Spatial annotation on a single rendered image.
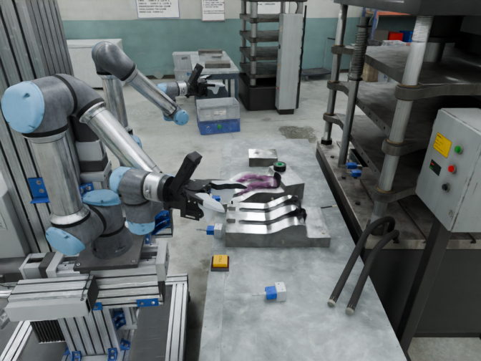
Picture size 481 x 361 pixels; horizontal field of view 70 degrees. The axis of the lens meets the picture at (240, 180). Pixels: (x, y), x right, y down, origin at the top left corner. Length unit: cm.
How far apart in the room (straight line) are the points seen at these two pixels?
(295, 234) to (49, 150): 109
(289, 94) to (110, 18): 452
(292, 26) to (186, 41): 347
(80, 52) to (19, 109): 704
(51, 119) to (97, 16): 776
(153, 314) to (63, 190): 129
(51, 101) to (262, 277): 104
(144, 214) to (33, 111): 37
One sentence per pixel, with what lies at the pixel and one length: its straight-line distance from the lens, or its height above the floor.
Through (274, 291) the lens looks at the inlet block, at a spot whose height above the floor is 84.
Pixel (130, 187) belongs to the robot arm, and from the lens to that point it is 93.
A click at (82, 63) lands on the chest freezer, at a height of 56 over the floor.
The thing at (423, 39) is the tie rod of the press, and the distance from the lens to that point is 158.
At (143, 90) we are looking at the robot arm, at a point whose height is 149.
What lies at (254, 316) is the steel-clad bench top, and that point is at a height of 80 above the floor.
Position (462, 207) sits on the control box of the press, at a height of 119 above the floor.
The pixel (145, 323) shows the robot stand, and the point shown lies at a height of 21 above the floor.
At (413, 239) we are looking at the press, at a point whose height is 79.
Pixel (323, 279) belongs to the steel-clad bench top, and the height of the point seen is 80.
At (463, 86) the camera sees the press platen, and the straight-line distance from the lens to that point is 178.
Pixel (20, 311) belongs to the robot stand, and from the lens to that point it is 146.
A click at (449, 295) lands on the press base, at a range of 234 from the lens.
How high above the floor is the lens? 189
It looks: 29 degrees down
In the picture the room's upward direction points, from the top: straight up
